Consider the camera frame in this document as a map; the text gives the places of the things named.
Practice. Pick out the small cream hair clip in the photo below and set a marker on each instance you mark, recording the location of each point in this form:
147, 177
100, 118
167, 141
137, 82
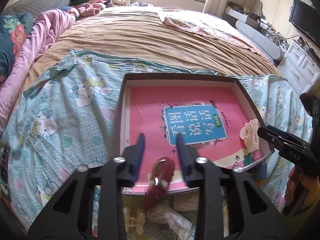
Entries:
134, 220

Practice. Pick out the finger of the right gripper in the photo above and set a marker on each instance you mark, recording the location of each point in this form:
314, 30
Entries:
287, 132
281, 140

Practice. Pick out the tan bed blanket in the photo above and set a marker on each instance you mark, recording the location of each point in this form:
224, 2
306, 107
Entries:
138, 32

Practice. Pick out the person's right hand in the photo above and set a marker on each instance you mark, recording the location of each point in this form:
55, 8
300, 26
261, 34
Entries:
292, 184

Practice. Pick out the grey quilted headboard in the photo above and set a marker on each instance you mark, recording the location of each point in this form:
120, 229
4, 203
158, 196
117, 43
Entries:
34, 7

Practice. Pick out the dark cardboard tray box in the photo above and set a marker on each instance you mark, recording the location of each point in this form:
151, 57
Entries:
178, 80

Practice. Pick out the pink quilt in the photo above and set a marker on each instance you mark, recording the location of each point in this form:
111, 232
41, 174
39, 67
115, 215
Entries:
46, 29

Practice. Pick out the pink floral thin blanket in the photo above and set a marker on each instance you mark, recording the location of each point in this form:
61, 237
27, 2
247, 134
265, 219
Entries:
205, 25

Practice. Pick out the cream hair claw clip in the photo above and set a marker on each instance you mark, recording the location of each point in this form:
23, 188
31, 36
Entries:
249, 134

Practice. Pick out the pink plush toy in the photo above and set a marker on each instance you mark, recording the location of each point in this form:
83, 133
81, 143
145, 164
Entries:
88, 10

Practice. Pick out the black flat television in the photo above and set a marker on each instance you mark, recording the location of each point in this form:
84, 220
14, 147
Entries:
306, 19

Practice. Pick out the pink book with blue label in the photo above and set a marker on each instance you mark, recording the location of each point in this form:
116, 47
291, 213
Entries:
208, 118

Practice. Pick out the Hello Kitty blue sheet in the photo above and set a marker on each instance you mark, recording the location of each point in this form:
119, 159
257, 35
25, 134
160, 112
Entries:
67, 118

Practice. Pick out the white drawer cabinet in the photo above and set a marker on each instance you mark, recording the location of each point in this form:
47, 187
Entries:
301, 71

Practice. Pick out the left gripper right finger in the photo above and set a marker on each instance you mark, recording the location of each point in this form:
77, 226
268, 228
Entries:
231, 204

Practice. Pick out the white grey low cabinet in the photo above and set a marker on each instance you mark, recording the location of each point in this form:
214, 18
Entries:
249, 28

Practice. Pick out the small blue jewelry box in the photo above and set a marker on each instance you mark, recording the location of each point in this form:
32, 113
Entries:
259, 172

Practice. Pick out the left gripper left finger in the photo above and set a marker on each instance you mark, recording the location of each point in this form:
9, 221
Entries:
89, 205

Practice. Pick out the bag of dark jewelry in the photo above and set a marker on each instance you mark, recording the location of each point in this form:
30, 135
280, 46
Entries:
177, 226

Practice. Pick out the dark floral pillow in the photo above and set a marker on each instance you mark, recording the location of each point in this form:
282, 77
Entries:
14, 31

